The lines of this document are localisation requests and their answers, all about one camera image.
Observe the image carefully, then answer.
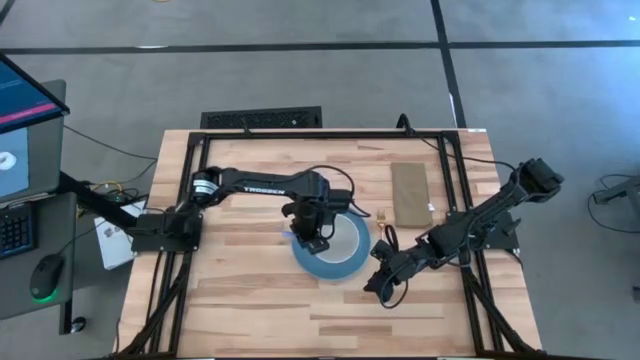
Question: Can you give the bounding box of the black aluminium table frame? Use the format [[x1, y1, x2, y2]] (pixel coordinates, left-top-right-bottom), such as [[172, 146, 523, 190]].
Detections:
[[116, 128, 544, 359]]

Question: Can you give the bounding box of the grey stand foot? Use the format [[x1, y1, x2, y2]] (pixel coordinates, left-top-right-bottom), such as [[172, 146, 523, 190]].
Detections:
[[593, 176, 640, 204]]

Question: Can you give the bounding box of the black floor vent grille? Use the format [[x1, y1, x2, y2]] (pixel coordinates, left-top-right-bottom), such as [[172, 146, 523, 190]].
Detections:
[[199, 105, 324, 130]]

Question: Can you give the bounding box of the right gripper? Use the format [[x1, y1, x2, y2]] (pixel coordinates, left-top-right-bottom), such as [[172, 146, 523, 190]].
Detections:
[[362, 241, 434, 297]]

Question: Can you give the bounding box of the blue round plate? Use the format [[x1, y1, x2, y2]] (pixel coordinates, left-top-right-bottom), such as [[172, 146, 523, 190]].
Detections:
[[290, 209, 373, 282]]

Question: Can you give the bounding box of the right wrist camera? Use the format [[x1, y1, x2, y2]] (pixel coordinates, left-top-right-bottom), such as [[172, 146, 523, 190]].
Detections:
[[369, 239, 397, 262]]

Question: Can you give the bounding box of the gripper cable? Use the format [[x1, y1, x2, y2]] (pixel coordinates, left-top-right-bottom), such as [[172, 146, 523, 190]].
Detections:
[[304, 164, 372, 219], [378, 224, 409, 310]]

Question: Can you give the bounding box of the brown folded napkin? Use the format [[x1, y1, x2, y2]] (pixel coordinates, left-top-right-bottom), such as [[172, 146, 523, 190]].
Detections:
[[389, 160, 436, 230]]

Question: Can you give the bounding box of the black keyboard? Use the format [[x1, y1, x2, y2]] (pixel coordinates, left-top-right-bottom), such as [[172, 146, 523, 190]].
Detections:
[[0, 203, 38, 261]]

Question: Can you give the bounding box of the dark grey computer desk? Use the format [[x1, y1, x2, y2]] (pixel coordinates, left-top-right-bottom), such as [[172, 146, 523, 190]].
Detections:
[[0, 191, 79, 336]]

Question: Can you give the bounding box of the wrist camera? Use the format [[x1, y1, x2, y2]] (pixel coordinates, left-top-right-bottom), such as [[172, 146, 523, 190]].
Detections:
[[299, 237, 332, 256], [369, 239, 397, 262]]

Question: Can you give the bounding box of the small grey plate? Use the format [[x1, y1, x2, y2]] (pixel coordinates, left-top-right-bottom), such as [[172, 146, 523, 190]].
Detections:
[[314, 215, 363, 265]]

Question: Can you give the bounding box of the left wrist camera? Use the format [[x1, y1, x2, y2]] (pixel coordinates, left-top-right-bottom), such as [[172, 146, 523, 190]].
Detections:
[[299, 237, 332, 256]]

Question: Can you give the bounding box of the white printed booklet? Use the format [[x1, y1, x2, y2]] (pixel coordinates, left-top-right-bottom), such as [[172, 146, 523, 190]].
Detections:
[[93, 199, 147, 272]]

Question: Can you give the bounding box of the thin black floor cable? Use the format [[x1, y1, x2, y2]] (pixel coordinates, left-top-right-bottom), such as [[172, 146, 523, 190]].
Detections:
[[63, 124, 159, 187]]

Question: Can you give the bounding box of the black computer monitor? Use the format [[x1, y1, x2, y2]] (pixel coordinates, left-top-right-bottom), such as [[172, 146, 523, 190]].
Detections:
[[0, 53, 72, 136]]

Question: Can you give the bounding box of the black looped floor cable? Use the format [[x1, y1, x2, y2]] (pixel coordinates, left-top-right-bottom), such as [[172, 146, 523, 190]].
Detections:
[[586, 173, 640, 235]]

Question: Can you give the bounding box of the gold metal fork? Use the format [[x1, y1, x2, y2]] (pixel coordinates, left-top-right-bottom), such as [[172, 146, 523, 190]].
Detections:
[[375, 208, 389, 242]]

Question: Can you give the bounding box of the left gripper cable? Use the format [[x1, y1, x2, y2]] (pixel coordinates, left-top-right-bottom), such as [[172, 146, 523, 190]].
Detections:
[[304, 164, 372, 219]]

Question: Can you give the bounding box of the black cable to right arm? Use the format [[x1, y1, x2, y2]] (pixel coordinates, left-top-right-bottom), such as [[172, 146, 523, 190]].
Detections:
[[395, 112, 517, 172]]

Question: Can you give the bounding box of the black computer mouse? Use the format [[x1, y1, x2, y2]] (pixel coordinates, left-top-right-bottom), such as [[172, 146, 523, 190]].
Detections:
[[28, 252, 66, 303]]

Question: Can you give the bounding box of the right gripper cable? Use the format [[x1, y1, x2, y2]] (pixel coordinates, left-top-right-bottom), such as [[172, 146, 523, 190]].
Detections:
[[378, 224, 409, 310]]

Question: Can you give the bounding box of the grey display device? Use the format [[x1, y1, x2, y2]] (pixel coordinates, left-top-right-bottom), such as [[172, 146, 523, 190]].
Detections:
[[0, 78, 68, 204]]

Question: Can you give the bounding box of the yellow wire bundle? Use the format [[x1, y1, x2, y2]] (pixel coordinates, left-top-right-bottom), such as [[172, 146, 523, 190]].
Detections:
[[91, 179, 124, 194]]

